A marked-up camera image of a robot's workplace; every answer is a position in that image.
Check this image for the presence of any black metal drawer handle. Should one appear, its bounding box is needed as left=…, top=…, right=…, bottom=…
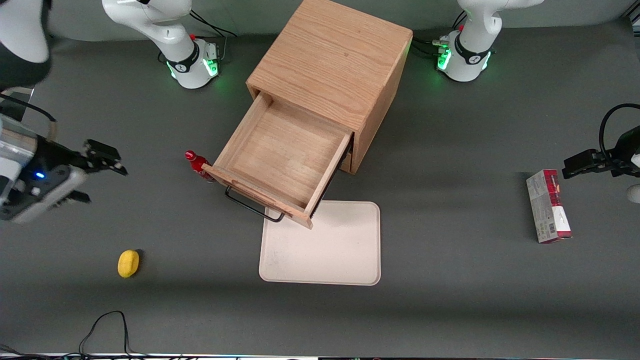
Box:
left=224, top=185, right=286, bottom=224

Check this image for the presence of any wooden drawer cabinet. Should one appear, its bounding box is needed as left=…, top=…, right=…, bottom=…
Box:
left=246, top=0, right=414, bottom=175

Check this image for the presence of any red and grey carton box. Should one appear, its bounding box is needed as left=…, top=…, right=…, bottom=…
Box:
left=526, top=169, right=574, bottom=244

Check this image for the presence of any yellow lemon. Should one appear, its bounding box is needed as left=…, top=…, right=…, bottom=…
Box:
left=117, top=249, right=141, bottom=279

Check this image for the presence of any red cola bottle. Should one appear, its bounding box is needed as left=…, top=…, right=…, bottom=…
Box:
left=184, top=150, right=215, bottom=183

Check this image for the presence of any beige plastic tray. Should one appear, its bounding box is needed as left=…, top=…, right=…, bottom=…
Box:
left=258, top=200, right=382, bottom=287

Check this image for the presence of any black looped gripper cable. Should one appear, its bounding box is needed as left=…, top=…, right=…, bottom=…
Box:
left=598, top=103, right=640, bottom=162

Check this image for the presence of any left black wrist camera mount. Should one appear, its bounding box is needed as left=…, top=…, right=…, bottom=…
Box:
left=602, top=125, right=640, bottom=179

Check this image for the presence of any black cable with beige tape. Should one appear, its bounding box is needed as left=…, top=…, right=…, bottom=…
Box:
left=0, top=92, right=57, bottom=147

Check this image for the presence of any black cable on table edge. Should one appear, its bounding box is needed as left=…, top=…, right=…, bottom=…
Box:
left=78, top=310, right=151, bottom=359

